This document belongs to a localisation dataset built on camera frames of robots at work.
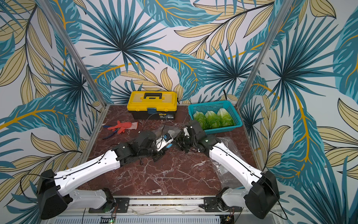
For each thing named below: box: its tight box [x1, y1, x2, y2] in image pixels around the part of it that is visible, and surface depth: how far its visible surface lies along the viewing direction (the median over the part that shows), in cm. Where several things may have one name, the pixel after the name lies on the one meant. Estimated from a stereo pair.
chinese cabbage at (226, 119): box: [217, 107, 235, 127], surface depth 102 cm
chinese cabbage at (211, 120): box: [204, 110, 221, 130], surface depth 102 cm
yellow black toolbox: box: [126, 91, 178, 120], surface depth 101 cm
